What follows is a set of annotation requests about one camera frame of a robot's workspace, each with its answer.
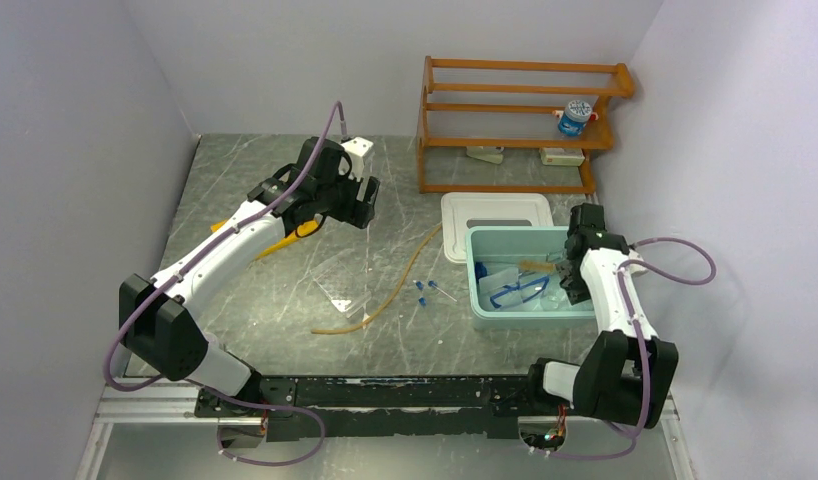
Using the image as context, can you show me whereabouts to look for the blue base graduated cylinder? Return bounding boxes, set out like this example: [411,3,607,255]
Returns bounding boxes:
[474,262,488,282]

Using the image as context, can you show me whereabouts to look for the blue white labelled jar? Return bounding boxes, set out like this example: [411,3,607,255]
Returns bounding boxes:
[557,100,593,137]

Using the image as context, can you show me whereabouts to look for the clear glass watch plate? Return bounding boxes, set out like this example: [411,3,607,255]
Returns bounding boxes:
[524,288,573,312]

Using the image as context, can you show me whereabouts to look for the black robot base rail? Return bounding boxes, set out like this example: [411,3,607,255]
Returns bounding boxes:
[194,375,589,443]

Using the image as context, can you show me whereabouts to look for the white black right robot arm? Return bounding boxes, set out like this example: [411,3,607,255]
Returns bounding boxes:
[524,203,679,429]

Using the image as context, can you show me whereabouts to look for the blue safety glasses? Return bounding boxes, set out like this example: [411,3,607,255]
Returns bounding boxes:
[488,275,550,310]

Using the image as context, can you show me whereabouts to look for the light teal plastic bin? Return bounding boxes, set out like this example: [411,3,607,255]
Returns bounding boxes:
[466,226,595,330]

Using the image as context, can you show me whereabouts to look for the small white box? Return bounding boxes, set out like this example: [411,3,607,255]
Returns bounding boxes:
[542,147,585,167]

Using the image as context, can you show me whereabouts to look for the tan bristle tube brush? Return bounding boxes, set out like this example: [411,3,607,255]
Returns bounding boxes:
[518,260,557,274]

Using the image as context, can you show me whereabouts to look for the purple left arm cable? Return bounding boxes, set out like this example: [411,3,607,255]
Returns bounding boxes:
[102,100,347,468]

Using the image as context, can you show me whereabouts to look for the orange wooden shelf rack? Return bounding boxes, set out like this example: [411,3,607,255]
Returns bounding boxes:
[415,57,636,195]

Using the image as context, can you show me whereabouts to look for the white plastic zip bag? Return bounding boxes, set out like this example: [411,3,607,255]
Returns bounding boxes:
[478,264,520,294]

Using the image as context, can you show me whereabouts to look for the clear plastic well plate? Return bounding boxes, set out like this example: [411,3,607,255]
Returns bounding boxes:
[312,258,371,319]

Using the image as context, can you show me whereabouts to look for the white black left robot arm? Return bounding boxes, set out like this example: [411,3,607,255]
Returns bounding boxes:
[119,137,379,416]

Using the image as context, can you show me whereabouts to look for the tan rubber tubing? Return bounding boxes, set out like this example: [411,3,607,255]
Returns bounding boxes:
[310,222,443,336]

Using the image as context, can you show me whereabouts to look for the pale green soap dish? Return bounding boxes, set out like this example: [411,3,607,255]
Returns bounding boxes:
[466,146,504,165]

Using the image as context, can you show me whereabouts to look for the yellow test tube rack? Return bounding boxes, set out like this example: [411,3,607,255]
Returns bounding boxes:
[210,218,322,261]

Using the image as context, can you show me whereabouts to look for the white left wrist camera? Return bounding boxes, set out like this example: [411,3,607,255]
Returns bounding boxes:
[340,137,374,180]

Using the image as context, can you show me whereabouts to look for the aluminium extrusion frame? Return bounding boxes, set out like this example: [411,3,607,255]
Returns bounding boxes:
[74,377,215,480]

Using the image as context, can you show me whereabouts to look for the white plastic bin lid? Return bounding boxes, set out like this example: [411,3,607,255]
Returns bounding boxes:
[440,192,554,264]

